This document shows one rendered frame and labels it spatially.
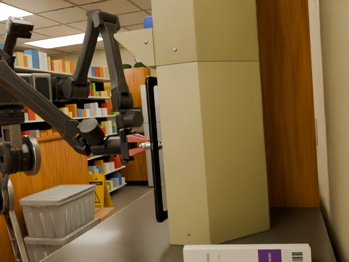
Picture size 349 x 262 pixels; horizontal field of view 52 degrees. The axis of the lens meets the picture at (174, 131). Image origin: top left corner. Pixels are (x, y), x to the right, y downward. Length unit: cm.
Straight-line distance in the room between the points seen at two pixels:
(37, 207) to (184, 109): 244
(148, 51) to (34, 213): 249
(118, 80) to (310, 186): 83
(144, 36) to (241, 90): 29
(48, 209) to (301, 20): 249
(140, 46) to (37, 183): 277
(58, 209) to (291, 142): 224
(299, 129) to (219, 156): 40
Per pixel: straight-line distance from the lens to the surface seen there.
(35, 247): 334
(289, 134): 125
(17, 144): 180
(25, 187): 348
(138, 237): 106
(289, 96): 124
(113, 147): 109
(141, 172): 651
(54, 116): 116
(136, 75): 667
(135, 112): 140
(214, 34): 95
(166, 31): 94
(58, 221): 314
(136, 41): 96
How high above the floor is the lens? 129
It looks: 3 degrees down
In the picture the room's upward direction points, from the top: 4 degrees counter-clockwise
